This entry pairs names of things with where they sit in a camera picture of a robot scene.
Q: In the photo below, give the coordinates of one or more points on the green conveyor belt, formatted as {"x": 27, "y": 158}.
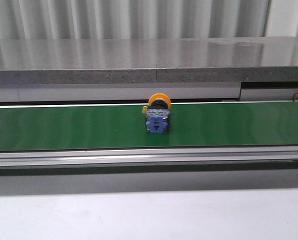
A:
{"x": 123, "y": 126}

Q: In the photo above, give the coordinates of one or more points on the white panel under slab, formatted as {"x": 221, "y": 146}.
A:
{"x": 123, "y": 92}

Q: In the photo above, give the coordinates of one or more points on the white corrugated curtain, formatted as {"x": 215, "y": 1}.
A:
{"x": 147, "y": 19}

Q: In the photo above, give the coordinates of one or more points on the silver aluminium conveyor front rail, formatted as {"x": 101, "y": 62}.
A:
{"x": 146, "y": 160}

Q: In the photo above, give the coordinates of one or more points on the yellow push button switch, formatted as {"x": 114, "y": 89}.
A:
{"x": 157, "y": 114}

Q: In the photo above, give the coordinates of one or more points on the grey speckled stone slab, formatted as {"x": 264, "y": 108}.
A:
{"x": 148, "y": 61}

